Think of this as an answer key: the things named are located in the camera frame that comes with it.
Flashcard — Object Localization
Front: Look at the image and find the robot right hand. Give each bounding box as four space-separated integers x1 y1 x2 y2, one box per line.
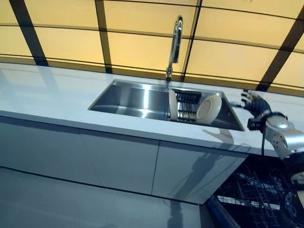
240 89 273 118

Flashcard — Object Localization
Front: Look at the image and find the beige ceramic plate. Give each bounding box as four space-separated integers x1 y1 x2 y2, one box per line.
168 89 179 121
196 93 223 125

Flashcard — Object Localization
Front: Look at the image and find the black built-in dishwasher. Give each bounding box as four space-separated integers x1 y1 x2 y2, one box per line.
206 153 304 228

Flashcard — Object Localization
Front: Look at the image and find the black sink dish rack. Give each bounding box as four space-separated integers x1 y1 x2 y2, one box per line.
169 88 203 123

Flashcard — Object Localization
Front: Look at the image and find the white cabinet door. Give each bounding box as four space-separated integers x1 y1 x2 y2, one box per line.
0 115 96 177
152 140 249 205
79 133 160 194

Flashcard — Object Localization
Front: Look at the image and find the chrome pull-down kitchen faucet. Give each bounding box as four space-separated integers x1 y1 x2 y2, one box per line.
165 15 184 83

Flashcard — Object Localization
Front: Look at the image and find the stainless steel sink basin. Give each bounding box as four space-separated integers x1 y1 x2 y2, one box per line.
88 78 245 132

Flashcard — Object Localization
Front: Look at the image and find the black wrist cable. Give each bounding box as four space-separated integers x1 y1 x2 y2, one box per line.
260 115 268 155

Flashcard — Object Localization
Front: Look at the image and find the dishwasher lower wire rack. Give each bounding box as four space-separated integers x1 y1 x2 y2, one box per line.
215 163 301 228

